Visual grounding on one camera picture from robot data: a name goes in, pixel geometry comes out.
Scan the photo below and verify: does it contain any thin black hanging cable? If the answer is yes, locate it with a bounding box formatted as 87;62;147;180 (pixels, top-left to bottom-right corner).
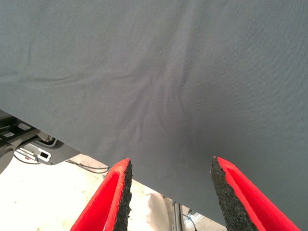
182;213;198;231

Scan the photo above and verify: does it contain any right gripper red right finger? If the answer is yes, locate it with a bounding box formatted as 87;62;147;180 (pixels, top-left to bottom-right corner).
210;155;301;231

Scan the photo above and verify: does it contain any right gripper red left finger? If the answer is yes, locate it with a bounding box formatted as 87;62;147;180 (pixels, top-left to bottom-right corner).
69;157;133;231

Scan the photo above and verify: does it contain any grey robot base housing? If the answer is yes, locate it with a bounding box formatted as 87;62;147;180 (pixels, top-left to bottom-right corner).
0;131;82;175

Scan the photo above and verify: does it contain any black robot torso frame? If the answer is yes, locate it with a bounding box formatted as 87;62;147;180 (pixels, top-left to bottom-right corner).
0;115;36;146

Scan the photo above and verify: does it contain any thin black floor cable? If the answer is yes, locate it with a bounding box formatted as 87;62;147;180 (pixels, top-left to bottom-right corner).
65;159;108;174
77;158;111;170

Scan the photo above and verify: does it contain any dark grey table cloth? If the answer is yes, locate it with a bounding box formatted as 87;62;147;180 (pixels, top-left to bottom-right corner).
0;0;308;231

